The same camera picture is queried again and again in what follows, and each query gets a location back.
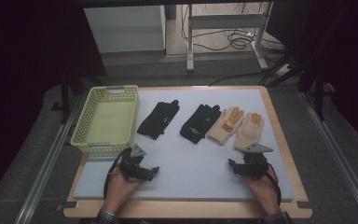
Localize black floor cables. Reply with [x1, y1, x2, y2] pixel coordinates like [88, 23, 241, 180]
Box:
[180, 3, 285, 53]

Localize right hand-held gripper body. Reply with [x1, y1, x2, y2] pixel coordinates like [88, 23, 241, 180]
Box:
[241, 143, 274, 180]

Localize black stand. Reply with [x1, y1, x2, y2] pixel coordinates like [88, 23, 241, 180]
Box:
[50, 73, 106, 125]
[259, 52, 337, 122]

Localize pale green plastic basket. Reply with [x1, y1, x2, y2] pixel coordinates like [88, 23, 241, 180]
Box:
[70, 85, 140, 154]

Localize person's left hand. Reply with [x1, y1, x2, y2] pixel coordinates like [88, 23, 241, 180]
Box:
[101, 166, 145, 215]

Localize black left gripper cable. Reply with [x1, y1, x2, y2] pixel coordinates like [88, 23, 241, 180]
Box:
[103, 147, 131, 200]

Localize grey metal desk frame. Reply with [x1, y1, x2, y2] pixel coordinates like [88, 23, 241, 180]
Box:
[186, 3, 274, 73]

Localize beige glove with orange fingers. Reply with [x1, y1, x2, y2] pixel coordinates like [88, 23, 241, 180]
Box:
[233, 112, 265, 152]
[206, 106, 245, 147]

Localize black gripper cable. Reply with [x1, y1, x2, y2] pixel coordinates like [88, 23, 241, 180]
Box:
[103, 147, 131, 200]
[265, 162, 282, 207]

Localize aluminium floor rail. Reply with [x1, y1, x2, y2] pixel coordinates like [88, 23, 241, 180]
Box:
[299, 91, 358, 224]
[13, 92, 85, 224]

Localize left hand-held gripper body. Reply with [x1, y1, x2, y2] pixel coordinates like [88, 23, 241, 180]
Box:
[116, 143, 147, 183]

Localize black glove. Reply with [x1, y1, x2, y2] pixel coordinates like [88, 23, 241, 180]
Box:
[179, 104, 222, 145]
[136, 99, 181, 141]

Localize person's right hand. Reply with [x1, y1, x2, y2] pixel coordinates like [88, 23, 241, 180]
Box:
[245, 164, 282, 217]

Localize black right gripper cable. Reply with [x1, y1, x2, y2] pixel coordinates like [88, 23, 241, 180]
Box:
[265, 162, 282, 207]

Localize white cabinet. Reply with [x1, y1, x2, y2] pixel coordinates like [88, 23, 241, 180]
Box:
[83, 5, 167, 54]

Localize white power strip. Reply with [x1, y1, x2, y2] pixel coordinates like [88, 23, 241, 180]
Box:
[275, 63, 292, 77]

